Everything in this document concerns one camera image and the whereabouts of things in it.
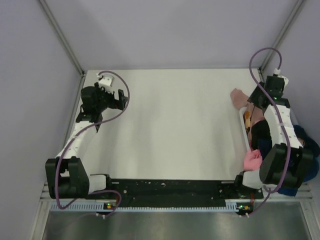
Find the aluminium frame rail right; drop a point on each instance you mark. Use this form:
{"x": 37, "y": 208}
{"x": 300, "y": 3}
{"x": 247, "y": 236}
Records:
{"x": 290, "y": 20}

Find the white plastic bin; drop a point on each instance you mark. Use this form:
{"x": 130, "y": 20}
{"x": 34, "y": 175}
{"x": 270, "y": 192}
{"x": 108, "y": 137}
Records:
{"x": 243, "y": 127}

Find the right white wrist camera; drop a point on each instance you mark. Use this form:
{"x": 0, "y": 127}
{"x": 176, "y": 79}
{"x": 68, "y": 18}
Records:
{"x": 277, "y": 73}

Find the dusty pink t shirt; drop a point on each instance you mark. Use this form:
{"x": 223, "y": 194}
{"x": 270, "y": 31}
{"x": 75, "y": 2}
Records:
{"x": 238, "y": 98}

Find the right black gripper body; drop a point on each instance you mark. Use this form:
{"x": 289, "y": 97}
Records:
{"x": 255, "y": 97}

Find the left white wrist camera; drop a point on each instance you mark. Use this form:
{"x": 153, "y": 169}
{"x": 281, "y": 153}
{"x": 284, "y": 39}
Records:
{"x": 105, "y": 80}

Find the aluminium frame rail left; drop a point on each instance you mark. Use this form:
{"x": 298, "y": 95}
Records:
{"x": 60, "y": 36}

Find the black t shirt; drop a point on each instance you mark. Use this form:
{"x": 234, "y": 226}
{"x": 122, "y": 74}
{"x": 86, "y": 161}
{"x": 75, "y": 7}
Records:
{"x": 260, "y": 136}

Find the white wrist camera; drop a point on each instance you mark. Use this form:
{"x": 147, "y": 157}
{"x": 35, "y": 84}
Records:
{"x": 105, "y": 80}
{"x": 277, "y": 73}

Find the bright pink t shirt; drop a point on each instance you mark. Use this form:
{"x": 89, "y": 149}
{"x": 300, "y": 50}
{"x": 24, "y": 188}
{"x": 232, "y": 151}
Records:
{"x": 252, "y": 160}

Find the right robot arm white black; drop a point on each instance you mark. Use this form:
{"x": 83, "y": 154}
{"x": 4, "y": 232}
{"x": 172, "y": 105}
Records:
{"x": 278, "y": 115}

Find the light blue cable duct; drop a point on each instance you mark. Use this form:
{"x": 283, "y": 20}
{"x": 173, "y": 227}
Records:
{"x": 106, "y": 207}

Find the aluminium frame rail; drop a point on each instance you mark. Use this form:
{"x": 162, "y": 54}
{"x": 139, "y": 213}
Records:
{"x": 290, "y": 20}
{"x": 60, "y": 36}

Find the navy blue t shirt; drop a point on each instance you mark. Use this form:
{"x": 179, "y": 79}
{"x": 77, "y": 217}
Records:
{"x": 302, "y": 167}

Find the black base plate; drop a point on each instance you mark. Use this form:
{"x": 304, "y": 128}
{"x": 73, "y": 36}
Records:
{"x": 180, "y": 193}

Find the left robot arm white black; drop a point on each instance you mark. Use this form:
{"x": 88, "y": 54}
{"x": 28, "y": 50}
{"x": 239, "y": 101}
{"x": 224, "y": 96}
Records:
{"x": 69, "y": 174}

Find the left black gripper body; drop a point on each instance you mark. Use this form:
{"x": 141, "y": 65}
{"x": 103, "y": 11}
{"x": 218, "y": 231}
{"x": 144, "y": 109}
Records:
{"x": 106, "y": 99}

